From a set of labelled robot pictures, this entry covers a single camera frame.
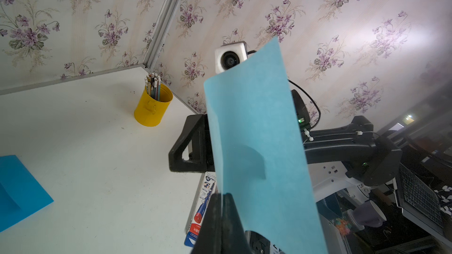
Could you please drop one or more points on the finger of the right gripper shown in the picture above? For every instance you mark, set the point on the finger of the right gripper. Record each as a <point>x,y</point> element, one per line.
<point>192,152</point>

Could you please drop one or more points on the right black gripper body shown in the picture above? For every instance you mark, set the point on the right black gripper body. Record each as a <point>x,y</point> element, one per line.
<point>302,113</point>

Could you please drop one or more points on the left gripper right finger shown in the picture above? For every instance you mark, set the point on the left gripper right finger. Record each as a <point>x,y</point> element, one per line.
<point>233,237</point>

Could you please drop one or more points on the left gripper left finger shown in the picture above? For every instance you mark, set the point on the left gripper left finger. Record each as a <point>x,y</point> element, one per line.
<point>209,239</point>

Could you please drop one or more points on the light blue paper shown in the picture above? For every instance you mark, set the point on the light blue paper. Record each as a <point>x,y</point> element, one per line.
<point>258,152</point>

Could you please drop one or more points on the bright blue square paper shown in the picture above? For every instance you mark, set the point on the bright blue square paper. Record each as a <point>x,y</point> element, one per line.
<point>21,194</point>

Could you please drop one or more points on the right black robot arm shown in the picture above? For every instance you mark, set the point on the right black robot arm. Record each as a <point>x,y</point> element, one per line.
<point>337,158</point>

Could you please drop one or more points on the yellow pencil cup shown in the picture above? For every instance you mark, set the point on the yellow pencil cup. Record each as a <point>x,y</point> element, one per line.
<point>150,112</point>

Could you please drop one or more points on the colored pencils bundle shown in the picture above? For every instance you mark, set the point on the colored pencils bundle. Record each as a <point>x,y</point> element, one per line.
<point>153,85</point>

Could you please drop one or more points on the purple mug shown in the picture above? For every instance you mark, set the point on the purple mug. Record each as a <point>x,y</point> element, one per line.
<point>367,215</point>

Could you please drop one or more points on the black laptop keyboard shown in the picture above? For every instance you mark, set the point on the black laptop keyboard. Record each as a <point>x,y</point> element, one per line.
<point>418,200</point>

